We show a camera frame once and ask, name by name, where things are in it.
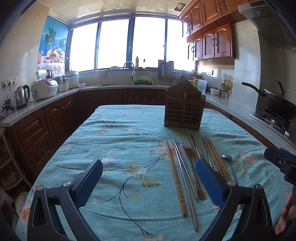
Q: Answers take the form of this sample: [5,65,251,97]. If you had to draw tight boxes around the metal spoon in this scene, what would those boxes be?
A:
[221,155,238,184]

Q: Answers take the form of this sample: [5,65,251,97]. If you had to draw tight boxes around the light wooden chopstick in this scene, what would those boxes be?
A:
[165,140,188,216]

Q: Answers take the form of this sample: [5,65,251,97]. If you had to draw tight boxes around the thin steel chopstick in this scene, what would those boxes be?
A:
[202,137,212,167]

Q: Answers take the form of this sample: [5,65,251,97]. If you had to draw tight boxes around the wooden handled fork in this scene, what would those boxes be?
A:
[183,146,207,201]

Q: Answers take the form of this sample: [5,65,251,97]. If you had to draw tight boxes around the brown wooden chopstick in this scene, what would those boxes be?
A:
[184,132,198,161]

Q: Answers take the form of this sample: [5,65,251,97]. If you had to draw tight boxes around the person right hand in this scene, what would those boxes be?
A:
[274,194,296,235]

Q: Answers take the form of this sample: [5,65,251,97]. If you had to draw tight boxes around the gas stove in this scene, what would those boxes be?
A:
[249,108,291,138]

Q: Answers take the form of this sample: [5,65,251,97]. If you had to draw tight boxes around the black wok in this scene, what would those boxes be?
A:
[241,82,295,120]

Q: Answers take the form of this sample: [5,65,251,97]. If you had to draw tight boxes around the floral teal tablecloth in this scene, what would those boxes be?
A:
[15,104,295,241]

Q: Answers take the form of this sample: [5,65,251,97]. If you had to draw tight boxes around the clear measuring jug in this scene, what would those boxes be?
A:
[193,79,207,94]

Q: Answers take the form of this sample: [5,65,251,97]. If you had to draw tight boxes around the wooden utensil holder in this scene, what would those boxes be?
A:
[164,79,205,131]

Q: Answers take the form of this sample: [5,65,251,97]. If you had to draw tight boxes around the steel electric kettle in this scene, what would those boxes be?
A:
[15,85,30,110]

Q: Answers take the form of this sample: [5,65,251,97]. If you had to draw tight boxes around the white pink rice cooker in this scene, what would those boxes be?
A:
[31,78,58,101]

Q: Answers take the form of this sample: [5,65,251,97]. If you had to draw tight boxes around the range hood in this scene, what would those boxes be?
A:
[238,1,295,51]

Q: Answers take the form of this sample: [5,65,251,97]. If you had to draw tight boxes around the white slow cooker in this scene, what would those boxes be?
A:
[65,70,80,88]

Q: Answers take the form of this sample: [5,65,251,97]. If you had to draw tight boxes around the upper wooden cabinets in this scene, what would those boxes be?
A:
[179,0,251,61]

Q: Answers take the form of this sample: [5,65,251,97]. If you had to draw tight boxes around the green colander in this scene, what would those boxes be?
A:
[132,76,153,85]

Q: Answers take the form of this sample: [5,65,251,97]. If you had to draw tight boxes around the fruit beach poster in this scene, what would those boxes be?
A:
[37,16,69,76]

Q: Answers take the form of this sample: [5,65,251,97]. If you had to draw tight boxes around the sink faucet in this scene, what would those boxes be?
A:
[123,61,134,69]

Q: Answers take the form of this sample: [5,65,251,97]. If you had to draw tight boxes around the wall power outlet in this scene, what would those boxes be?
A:
[1,77,18,89]

